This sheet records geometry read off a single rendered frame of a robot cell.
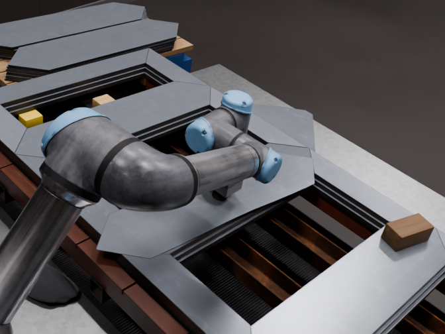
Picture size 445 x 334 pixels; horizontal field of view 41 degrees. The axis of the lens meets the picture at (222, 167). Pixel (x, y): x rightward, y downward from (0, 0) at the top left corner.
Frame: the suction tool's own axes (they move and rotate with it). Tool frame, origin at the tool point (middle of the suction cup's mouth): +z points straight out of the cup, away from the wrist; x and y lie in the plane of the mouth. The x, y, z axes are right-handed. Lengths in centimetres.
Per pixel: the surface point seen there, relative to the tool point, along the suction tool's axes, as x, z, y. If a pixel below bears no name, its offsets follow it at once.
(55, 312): 45.6, 17.7, 8.9
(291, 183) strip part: -21.2, -0.5, -8.8
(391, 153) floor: -202, 85, 25
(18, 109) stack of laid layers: 15, 3, 70
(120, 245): 31.7, -0.4, 2.8
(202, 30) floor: -230, 85, 206
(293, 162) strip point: -30.2, -0.5, -3.0
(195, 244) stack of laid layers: 16.6, 1.2, -7.3
